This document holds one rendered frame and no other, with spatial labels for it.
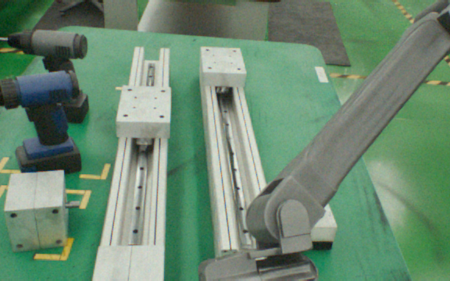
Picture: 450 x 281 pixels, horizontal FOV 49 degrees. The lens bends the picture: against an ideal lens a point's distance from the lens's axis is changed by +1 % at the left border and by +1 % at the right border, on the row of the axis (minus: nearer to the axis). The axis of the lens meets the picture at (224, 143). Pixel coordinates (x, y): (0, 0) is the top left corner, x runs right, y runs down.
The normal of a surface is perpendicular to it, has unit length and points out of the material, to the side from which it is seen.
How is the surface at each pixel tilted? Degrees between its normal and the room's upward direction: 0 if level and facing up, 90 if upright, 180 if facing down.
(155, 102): 0
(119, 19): 90
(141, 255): 0
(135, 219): 0
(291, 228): 46
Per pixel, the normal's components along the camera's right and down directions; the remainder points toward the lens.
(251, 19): -0.01, 0.55
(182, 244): 0.08, -0.83
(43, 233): 0.24, 0.55
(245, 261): 0.28, -0.18
